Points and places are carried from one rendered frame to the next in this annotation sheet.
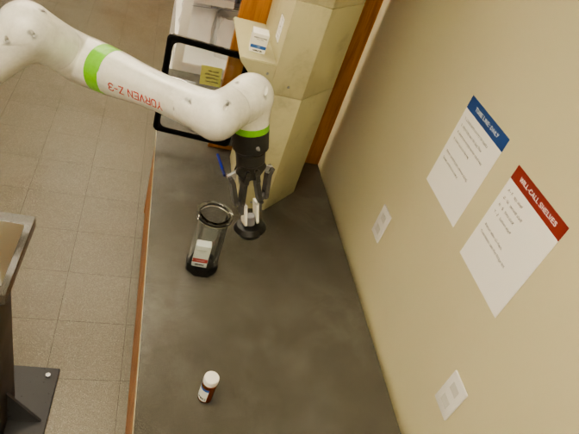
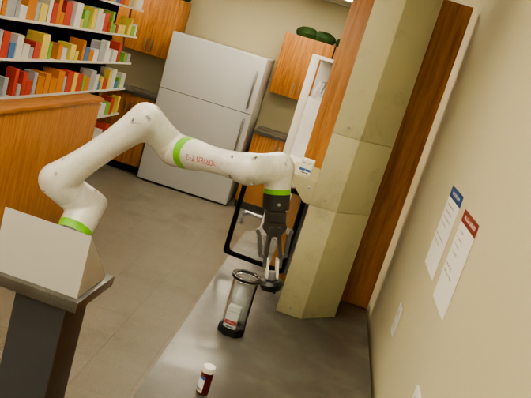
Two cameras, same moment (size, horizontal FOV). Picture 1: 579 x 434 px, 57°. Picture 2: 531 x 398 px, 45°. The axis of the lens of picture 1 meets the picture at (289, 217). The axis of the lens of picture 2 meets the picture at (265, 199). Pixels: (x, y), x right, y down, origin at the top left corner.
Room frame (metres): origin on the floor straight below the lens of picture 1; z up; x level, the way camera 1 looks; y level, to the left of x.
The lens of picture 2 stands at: (-0.75, -0.72, 1.96)
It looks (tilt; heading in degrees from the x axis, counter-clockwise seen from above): 13 degrees down; 26
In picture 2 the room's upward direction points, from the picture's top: 17 degrees clockwise
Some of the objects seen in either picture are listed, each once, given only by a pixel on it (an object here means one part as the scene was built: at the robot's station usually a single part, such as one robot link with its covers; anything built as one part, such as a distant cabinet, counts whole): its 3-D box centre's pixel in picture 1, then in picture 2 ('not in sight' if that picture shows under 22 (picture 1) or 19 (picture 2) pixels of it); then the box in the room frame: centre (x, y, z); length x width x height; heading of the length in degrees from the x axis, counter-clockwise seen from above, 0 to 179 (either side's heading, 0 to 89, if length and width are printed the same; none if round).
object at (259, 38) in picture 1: (258, 40); (306, 166); (1.61, 0.28, 1.54); 0.05 x 0.05 x 0.06; 17
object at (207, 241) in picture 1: (208, 238); (239, 302); (1.21, 0.21, 1.06); 0.11 x 0.11 x 0.21
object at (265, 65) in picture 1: (250, 52); (302, 182); (1.68, 0.31, 1.46); 0.32 x 0.11 x 0.10; 22
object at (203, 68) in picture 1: (200, 94); (265, 223); (1.80, 0.48, 1.19); 0.30 x 0.01 x 0.40; 104
